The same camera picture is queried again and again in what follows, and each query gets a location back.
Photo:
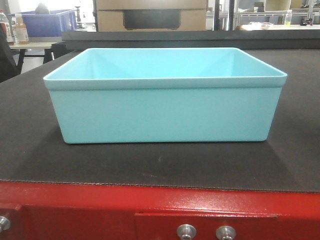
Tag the yellow liquid bottle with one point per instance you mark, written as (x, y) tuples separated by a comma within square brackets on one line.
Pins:
[(288, 18)]

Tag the red conveyor frame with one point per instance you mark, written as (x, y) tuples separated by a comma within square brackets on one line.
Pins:
[(100, 212)]

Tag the silver bolt right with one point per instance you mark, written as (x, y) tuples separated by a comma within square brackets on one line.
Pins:
[(226, 233)]

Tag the light blue plastic bin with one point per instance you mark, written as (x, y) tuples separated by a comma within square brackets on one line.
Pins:
[(140, 95)]

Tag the drink bottle orange label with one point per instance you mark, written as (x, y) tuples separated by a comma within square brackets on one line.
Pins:
[(21, 33)]

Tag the bottle red label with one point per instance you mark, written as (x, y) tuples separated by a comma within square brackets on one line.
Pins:
[(6, 27)]

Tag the black conveyor belt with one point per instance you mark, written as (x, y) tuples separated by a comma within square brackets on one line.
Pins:
[(32, 148)]

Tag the silver bolt left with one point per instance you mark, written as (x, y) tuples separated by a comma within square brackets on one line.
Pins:
[(5, 224)]

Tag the cardboard box with black panel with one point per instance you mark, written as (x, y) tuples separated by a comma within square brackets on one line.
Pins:
[(150, 15)]

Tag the silver bolt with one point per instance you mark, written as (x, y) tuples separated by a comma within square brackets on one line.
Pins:
[(186, 232), (5, 224), (226, 233)]

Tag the silver bolt middle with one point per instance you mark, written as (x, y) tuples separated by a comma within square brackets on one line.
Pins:
[(186, 232)]

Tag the white side table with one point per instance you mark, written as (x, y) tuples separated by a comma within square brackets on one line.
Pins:
[(36, 43)]

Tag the blue crate on table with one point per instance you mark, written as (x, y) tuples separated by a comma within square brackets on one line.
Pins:
[(50, 25)]

